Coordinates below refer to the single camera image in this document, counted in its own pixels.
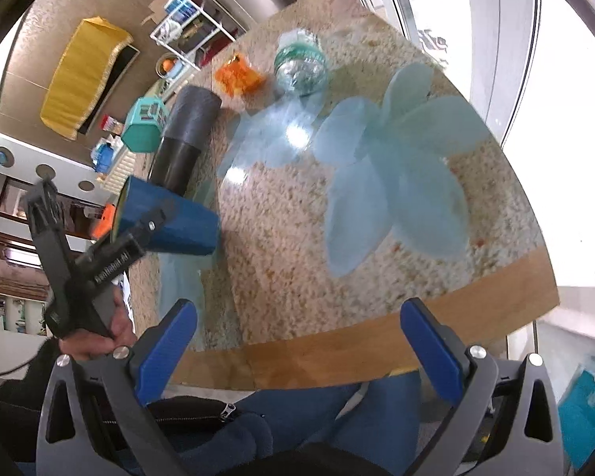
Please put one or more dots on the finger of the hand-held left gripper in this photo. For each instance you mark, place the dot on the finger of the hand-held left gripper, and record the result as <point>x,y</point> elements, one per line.
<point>151,225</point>

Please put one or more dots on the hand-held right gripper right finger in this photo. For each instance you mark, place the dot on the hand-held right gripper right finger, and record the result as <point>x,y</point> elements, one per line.
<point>429,347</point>

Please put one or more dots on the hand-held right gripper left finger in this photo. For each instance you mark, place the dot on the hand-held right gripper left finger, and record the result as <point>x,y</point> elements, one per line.
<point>171,342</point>

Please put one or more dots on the blue cup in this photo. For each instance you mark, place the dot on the blue cup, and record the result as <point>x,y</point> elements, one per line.
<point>193,228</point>

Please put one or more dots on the person's left hand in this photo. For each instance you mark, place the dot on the person's left hand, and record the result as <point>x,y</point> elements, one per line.
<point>121,329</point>

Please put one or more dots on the orange plastic piece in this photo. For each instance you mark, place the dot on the orange plastic piece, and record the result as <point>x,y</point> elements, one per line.
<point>101,220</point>

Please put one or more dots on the blue plastic container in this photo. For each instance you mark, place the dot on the blue plastic container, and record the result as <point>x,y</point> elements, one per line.
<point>104,154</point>

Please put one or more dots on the teal hexagonal box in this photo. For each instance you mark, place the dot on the teal hexagonal box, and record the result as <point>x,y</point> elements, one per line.
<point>141,134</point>

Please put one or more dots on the black and grey tumbler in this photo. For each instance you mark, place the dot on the black and grey tumbler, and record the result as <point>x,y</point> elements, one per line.
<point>183,134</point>

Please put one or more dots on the small bottle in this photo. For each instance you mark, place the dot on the small bottle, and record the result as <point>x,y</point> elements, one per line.
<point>110,123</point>

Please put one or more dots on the floral printed table cover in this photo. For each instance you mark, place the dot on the floral printed table cover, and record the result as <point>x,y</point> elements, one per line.
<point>287,238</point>

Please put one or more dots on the bowl with orange fruit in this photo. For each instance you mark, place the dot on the bowl with orange fruit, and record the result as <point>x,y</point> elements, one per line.
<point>170,66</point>

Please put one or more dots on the yellow cloth covered bench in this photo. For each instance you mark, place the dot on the yellow cloth covered bench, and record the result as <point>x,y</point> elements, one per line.
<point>82,77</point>

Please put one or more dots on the teal packet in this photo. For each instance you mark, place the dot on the teal packet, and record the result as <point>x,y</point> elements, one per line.
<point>585,406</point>

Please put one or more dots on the orange crumpled wrapper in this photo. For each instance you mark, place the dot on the orange crumpled wrapper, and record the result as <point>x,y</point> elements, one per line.
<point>238,77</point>

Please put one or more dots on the clear plastic water bottle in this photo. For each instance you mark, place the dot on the clear plastic water bottle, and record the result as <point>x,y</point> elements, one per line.
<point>300,69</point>

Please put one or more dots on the wooden picture frame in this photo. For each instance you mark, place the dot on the wooden picture frame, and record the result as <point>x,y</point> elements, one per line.
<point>10,198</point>

